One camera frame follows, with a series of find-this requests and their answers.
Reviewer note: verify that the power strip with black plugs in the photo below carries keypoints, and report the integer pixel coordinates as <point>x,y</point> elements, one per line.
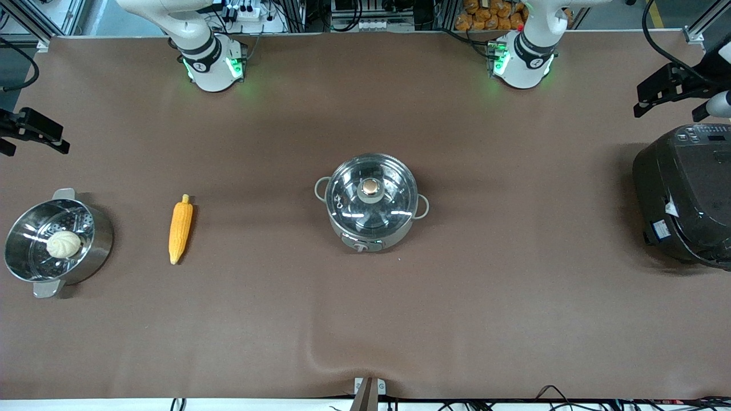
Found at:
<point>251,14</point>

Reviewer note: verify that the bag of orange buns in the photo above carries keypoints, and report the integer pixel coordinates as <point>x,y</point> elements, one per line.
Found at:
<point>491,14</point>

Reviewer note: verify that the steel steamer pot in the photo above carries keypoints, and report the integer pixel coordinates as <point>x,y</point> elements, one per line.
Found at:
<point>85,251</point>

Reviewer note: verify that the aluminium frame profile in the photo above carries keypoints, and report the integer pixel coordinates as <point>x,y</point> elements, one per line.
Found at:
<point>45,23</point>
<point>701,25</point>

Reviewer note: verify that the white power strip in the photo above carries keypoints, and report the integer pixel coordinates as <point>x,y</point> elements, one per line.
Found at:
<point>384,25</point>

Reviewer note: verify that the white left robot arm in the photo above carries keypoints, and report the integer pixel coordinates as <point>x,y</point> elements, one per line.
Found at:
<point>528,57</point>

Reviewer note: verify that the steel electric cooking pot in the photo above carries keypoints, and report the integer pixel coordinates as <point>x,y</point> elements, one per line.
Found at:
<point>368,242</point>

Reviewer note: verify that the yellow corn cob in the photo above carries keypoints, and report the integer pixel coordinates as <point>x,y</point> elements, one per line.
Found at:
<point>180,228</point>

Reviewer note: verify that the brown table mat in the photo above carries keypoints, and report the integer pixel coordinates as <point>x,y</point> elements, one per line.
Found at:
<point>365,319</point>

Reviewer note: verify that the black rice cooker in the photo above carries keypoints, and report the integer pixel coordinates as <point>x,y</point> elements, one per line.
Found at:
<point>694,200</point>

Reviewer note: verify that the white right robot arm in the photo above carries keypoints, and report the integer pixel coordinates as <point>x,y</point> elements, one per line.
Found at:
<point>208,57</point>

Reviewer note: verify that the glass pot lid with knob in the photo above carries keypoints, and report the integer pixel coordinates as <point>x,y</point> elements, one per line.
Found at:
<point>371,197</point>

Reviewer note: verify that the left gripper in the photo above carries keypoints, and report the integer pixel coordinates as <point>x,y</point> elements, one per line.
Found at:
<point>703,75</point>

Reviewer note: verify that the metal table clamp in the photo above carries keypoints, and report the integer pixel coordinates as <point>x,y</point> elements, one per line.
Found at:
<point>368,394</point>

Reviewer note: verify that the white steamed bun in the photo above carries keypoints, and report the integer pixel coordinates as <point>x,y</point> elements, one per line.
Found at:
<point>63,244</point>

